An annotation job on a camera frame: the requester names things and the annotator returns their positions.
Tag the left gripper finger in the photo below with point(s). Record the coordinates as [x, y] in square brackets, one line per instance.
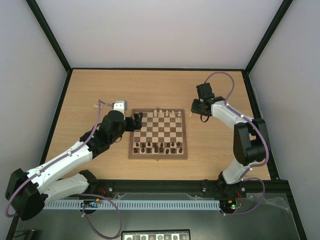
[137, 117]
[138, 126]

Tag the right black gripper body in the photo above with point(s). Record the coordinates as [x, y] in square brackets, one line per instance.
[196, 107]

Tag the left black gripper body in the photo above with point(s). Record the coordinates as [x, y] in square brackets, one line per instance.
[130, 127]

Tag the light king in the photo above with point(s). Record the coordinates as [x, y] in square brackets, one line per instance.
[156, 113]

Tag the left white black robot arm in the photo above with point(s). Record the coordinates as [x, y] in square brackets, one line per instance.
[29, 191]

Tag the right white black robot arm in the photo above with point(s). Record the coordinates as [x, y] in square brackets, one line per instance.
[250, 137]

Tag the dark chess pieces back row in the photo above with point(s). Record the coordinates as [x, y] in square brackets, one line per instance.
[161, 144]

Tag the dark chess pieces row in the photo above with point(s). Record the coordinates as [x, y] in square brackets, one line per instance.
[161, 144]
[158, 150]

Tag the wooden chess board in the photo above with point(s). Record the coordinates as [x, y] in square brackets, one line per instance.
[159, 129]

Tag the dark chess pieces front row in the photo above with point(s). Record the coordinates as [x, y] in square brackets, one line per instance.
[158, 150]

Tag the left controller board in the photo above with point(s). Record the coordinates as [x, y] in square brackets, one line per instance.
[90, 203]

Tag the controller board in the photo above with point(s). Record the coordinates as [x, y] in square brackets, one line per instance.
[233, 204]
[90, 203]

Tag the right controller board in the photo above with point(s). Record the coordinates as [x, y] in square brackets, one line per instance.
[233, 204]

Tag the printed reference sheet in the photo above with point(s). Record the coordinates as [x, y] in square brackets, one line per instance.
[183, 234]

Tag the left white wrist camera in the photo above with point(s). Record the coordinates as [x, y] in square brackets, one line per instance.
[120, 105]

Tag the light blue cable duct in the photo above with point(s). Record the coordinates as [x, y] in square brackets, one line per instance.
[74, 204]

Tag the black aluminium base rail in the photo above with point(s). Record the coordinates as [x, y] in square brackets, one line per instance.
[200, 188]

